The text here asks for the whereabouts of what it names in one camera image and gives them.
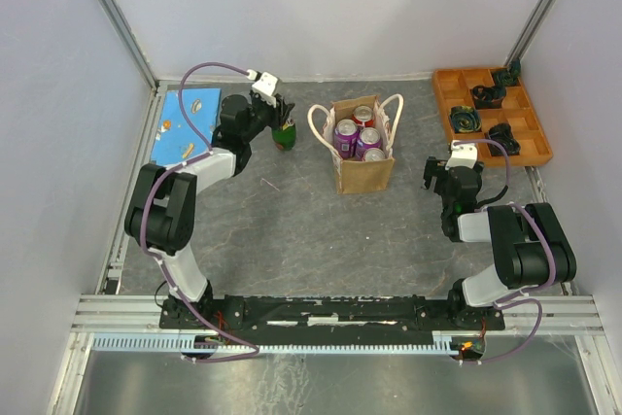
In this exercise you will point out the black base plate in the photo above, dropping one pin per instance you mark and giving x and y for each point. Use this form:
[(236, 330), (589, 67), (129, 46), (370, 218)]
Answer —
[(344, 321)]

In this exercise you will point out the red soda can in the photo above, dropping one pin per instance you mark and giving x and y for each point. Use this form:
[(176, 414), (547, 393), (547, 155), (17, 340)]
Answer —
[(363, 116)]

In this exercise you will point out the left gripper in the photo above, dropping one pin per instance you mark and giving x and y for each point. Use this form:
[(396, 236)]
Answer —
[(279, 113)]

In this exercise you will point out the purple soda can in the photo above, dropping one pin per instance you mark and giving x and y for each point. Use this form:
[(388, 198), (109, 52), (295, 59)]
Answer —
[(345, 138), (369, 138)]

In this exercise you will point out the silver top soda can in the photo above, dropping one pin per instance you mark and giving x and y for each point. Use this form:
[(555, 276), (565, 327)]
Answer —
[(373, 154)]

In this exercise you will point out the green glass bottle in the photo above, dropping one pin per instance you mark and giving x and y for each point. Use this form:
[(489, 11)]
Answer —
[(284, 137)]

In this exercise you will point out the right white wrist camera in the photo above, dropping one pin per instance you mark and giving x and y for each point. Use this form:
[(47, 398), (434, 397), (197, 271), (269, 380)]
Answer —
[(462, 154)]

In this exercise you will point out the rolled black sock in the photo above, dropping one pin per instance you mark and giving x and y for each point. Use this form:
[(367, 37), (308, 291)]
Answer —
[(503, 135)]

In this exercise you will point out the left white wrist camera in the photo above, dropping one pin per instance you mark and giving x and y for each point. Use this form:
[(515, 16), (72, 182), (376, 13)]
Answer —
[(264, 86)]

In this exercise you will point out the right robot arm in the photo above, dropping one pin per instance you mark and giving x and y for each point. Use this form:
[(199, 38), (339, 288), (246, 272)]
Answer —
[(530, 249)]

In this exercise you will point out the rolled blue yellow sock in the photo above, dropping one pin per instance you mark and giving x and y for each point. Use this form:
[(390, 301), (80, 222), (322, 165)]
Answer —
[(465, 119)]

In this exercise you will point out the blue patterned cloth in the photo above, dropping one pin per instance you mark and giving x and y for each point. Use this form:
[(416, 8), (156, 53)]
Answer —
[(175, 141)]

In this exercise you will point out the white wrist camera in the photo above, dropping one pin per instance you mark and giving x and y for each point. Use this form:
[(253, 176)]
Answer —
[(264, 86), (462, 154)]

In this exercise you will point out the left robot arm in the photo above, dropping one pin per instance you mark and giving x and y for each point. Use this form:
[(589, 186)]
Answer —
[(161, 213)]

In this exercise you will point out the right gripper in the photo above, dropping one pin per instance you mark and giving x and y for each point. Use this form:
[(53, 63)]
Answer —
[(431, 168)]

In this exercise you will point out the rolled dark sock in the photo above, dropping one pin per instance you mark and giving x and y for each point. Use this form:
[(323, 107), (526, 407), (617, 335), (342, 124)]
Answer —
[(509, 75), (488, 97)]

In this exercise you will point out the aluminium frame rail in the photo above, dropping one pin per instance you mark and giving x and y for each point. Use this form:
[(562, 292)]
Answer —
[(550, 315)]

